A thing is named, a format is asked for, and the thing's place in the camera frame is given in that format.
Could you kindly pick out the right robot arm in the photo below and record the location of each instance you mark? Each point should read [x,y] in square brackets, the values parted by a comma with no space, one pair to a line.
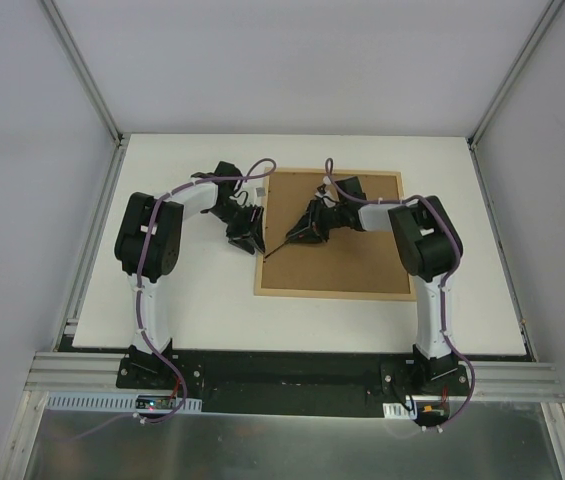
[428,246]

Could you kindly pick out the right white cable duct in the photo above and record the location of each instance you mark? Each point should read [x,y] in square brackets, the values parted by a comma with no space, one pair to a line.
[398,411]

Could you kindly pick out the left aluminium corner post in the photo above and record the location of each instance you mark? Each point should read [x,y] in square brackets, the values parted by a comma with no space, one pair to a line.
[78,63]

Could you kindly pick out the aluminium rail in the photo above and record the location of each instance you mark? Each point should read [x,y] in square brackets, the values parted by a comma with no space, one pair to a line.
[70,371]

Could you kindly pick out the white cable duct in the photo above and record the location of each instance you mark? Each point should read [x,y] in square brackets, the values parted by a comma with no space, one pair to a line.
[398,411]
[121,403]

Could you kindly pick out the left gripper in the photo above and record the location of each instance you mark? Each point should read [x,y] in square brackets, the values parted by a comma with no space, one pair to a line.
[244,223]

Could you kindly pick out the wooden picture frame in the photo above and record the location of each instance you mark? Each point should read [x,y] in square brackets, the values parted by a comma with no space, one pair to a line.
[352,265]

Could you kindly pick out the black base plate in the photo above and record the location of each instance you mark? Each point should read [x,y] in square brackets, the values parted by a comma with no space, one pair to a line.
[355,385]

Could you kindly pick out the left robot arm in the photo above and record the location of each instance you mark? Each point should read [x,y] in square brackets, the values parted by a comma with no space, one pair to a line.
[148,247]

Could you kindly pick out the aluminium corner post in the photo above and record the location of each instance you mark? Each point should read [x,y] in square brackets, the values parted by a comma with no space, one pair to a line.
[542,25]
[78,63]

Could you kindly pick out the left white cable duct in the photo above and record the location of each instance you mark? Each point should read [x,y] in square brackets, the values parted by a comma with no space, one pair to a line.
[121,403]

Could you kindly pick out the right aluminium corner post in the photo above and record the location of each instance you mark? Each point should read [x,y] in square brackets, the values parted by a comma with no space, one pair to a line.
[542,25]

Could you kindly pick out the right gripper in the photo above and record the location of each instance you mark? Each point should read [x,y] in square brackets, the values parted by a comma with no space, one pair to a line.
[317,220]

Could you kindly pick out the red handled screwdriver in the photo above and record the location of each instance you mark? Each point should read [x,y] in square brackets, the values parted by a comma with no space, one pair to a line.
[278,248]

